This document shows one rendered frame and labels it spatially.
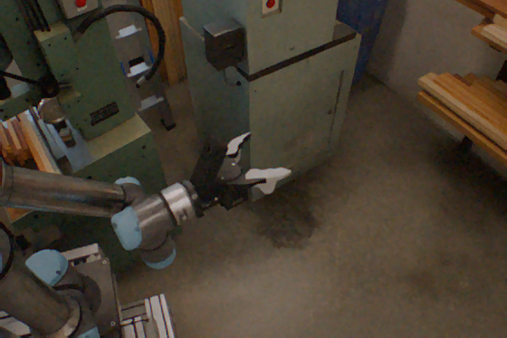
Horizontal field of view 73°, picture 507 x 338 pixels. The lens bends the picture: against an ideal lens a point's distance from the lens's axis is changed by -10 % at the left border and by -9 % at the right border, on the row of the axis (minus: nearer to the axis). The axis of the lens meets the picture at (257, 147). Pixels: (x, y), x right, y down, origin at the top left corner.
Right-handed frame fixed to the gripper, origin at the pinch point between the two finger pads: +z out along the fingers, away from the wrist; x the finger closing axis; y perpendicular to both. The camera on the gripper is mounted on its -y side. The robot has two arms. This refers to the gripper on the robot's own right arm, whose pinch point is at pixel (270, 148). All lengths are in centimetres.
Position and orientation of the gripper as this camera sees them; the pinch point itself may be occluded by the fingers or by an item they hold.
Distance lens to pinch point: 80.7
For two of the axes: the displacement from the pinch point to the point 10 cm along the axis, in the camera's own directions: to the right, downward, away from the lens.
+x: 5.5, 5.3, -6.5
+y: 0.8, 7.4, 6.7
